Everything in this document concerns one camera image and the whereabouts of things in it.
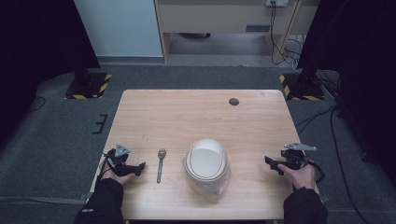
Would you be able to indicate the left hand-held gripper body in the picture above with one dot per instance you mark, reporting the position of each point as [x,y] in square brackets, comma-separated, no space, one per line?
[116,161]

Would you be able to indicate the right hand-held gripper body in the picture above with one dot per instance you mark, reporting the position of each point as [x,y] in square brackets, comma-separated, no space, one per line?
[294,158]

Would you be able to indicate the person's left hand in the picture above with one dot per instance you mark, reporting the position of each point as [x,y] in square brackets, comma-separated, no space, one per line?
[120,179]

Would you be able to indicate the person's right hand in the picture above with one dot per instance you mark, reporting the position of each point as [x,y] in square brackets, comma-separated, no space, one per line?
[302,178]

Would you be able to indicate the metal spoon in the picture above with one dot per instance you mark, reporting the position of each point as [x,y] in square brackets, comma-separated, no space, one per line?
[160,168]

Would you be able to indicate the white bowl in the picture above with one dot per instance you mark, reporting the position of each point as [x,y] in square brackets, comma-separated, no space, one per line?
[206,161]

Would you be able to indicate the dark round table grommet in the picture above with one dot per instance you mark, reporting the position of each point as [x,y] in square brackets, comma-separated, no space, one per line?
[233,101]

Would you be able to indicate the black stand base striped tape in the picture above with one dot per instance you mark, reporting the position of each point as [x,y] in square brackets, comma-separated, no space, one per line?
[303,88]
[88,87]

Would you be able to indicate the dark curtain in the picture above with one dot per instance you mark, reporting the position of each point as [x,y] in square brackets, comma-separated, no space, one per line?
[40,46]
[364,62]

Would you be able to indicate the grey desk label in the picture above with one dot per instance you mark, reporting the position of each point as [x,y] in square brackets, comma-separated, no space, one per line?
[257,28]

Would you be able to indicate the white panel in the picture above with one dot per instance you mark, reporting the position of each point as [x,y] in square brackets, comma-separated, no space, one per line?
[118,28]

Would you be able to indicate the light wooden desk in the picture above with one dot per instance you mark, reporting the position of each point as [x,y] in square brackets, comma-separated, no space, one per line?
[218,18]

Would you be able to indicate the grey power strip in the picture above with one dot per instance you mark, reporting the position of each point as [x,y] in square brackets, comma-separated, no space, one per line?
[277,2]

